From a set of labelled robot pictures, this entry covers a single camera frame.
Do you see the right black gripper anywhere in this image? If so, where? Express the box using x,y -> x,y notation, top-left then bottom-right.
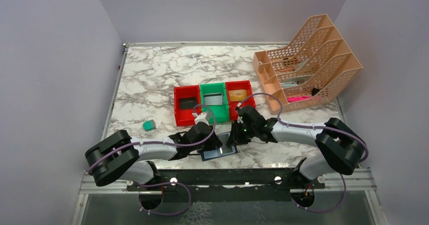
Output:
227,119 -> 257,145

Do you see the navy blue card holder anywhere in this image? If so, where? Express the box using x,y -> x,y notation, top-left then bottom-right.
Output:
197,145 -> 238,161

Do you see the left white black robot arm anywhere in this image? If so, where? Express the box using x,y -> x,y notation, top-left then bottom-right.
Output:
85,122 -> 223,190

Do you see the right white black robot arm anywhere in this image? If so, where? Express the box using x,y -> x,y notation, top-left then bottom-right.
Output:
228,106 -> 368,188

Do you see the red bin with black card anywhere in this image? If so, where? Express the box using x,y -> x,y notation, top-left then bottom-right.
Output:
174,85 -> 201,126

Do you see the red bin with gold card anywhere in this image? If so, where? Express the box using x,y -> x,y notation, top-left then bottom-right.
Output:
225,80 -> 253,121

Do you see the green plastic bin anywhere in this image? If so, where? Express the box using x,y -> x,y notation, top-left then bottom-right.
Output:
199,82 -> 230,123

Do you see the pink highlighter marker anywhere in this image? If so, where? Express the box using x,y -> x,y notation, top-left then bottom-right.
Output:
286,96 -> 311,103

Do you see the small teal eraser block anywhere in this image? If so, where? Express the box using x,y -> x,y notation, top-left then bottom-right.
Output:
142,119 -> 156,131

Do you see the silver gray item in organizer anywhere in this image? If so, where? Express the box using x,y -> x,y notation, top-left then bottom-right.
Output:
281,75 -> 312,88

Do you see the black clip in organizer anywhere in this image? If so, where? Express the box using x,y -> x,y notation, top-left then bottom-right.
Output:
311,88 -> 320,96

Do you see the peach plastic file organizer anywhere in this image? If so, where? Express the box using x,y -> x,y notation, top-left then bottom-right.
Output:
252,14 -> 363,114

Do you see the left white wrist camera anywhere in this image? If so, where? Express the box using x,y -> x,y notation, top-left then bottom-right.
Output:
192,111 -> 211,125

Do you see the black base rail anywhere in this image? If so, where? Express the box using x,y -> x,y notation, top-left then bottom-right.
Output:
126,168 -> 325,203

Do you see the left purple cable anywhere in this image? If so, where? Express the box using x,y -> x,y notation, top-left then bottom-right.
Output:
88,104 -> 217,175

